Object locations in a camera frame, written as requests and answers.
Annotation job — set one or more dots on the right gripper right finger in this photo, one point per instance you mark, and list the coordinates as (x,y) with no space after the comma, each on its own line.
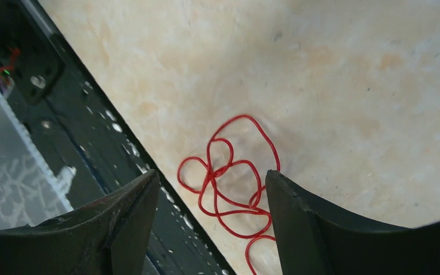
(316,236)

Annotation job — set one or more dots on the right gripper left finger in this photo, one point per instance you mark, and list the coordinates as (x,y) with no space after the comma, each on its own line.
(107,236)

